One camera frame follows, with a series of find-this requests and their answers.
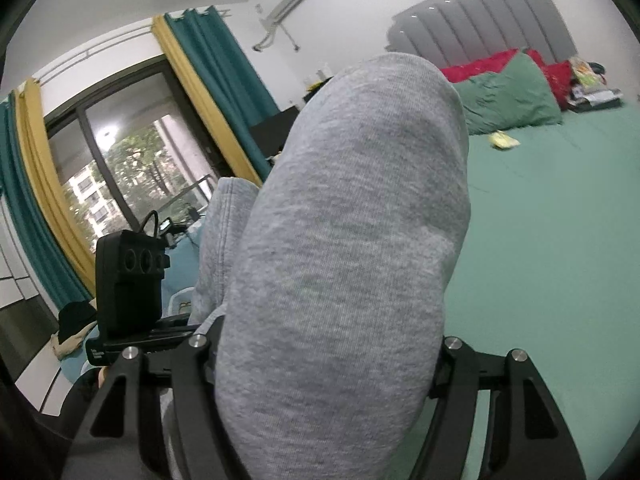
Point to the cream cloth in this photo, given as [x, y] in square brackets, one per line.
[72, 342]

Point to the yellow curtain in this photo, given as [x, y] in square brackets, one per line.
[45, 175]
[200, 105]

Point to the yellow small cloth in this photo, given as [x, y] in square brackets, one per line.
[504, 141]

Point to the black monitor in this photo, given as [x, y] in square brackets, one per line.
[275, 132]

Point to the colourful snack packet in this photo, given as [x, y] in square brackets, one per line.
[585, 72]

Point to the teal curtain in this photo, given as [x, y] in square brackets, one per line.
[225, 75]
[25, 220]

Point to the white cabinet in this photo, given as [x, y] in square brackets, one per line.
[20, 310]

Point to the red pillow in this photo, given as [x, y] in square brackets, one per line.
[480, 67]

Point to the sliding glass door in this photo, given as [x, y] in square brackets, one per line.
[130, 160]

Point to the grey hooded sweatshirt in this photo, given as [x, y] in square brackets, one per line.
[340, 235]

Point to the green pillow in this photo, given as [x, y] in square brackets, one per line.
[505, 100]

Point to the bed with green sheet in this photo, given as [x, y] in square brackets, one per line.
[540, 285]

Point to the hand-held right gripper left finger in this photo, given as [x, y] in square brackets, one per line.
[200, 360]

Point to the black hat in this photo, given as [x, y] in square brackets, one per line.
[77, 317]

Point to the curtain rod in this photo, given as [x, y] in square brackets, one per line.
[115, 42]

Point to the air conditioner pipe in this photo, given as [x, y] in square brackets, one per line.
[280, 32]

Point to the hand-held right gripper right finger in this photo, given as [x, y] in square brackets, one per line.
[452, 370]

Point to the grey padded headboard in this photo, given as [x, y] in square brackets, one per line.
[475, 15]

